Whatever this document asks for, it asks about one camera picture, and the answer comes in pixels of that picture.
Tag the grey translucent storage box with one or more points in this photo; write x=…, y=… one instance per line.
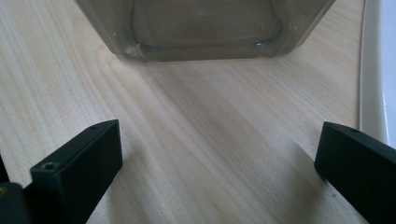
x=202, y=28

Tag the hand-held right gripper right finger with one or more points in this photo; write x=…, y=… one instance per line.
x=361, y=168

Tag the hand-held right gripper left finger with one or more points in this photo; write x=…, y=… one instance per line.
x=77, y=174

